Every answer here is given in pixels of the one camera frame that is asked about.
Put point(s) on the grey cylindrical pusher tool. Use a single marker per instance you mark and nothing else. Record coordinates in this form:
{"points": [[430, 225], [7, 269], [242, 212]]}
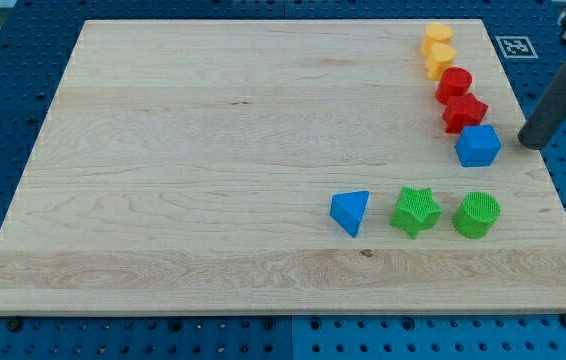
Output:
{"points": [[547, 116]]}

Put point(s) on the green cylinder block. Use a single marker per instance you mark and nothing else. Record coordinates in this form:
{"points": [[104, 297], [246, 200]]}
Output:
{"points": [[476, 215]]}

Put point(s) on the blue triangle block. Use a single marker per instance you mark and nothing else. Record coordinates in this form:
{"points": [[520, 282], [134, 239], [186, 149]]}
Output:
{"points": [[348, 209]]}

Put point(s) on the wooden board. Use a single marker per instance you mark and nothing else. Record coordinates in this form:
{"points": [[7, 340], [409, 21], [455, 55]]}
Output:
{"points": [[187, 167]]}

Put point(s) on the red star block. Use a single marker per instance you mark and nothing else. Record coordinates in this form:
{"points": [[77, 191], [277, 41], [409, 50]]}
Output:
{"points": [[461, 111]]}

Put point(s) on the red cylinder block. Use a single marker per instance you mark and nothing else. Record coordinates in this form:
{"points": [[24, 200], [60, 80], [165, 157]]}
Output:
{"points": [[455, 81]]}

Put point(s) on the blue cube block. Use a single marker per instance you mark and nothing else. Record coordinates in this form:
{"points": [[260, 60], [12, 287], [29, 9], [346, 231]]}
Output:
{"points": [[478, 146]]}

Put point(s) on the green star block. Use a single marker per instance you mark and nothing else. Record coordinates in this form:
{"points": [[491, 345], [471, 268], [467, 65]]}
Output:
{"points": [[415, 210]]}

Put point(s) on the yellow heart block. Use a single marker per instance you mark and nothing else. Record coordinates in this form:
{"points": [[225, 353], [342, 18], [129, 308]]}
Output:
{"points": [[440, 57]]}

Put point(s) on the yellow hexagon block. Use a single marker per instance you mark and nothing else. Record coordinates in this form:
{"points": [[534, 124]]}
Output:
{"points": [[435, 32]]}

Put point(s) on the white fiducial marker tag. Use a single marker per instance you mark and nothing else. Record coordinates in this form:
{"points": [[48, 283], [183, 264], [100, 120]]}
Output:
{"points": [[516, 47]]}

